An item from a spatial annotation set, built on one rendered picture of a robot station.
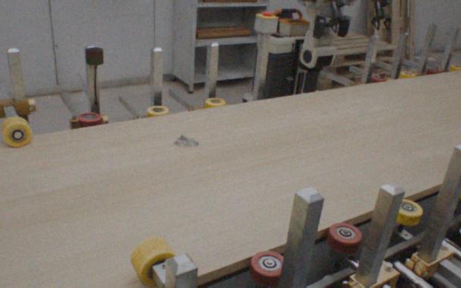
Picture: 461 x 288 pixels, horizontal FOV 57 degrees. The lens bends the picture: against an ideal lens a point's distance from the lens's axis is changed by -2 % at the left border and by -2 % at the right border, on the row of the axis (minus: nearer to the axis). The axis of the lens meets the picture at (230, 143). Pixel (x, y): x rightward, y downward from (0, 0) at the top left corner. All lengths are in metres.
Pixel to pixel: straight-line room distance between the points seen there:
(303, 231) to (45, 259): 0.54
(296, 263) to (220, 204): 0.40
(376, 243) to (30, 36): 3.76
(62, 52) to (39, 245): 3.46
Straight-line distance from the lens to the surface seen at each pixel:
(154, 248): 0.85
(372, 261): 0.97
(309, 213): 0.71
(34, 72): 4.37
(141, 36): 4.56
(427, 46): 2.86
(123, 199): 1.13
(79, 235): 1.03
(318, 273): 1.30
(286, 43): 3.48
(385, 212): 0.90
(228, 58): 5.09
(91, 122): 1.56
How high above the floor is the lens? 1.53
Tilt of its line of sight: 26 degrees down
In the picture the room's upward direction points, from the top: 5 degrees clockwise
